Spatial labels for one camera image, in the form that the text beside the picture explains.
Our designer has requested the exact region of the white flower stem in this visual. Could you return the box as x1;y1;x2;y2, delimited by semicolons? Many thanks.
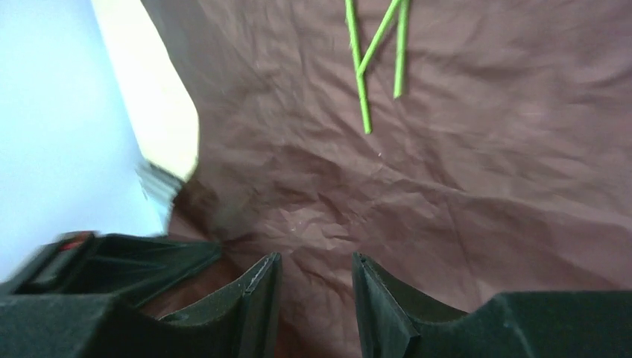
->
393;0;410;98

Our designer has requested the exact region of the pale pink flower stem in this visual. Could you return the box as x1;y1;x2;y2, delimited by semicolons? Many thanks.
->
355;0;402;76

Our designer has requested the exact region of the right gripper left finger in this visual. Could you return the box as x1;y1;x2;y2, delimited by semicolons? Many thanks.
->
1;253;282;357

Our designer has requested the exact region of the dark red wrapping paper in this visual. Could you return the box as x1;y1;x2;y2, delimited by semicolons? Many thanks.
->
145;1;631;357

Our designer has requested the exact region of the peach flower stem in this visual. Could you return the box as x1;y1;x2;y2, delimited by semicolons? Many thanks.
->
344;0;373;134

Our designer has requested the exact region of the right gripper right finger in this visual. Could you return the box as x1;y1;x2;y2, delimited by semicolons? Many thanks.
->
352;253;631;357

